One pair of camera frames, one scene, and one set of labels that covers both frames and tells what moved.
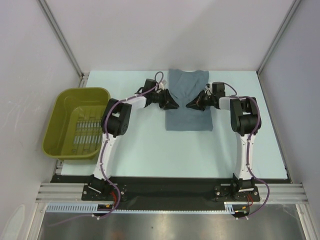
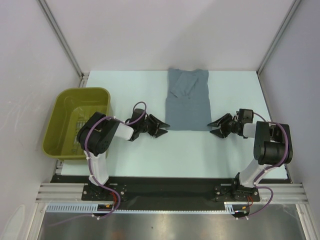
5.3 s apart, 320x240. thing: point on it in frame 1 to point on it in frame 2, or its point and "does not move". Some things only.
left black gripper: x=168 y=102 to x=156 y=124
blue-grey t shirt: x=183 y=85 does not move
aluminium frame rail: x=283 y=192 does not move
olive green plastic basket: x=74 y=130 does not move
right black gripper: x=197 y=103 to x=222 y=132
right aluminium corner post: x=297 y=2 does not move
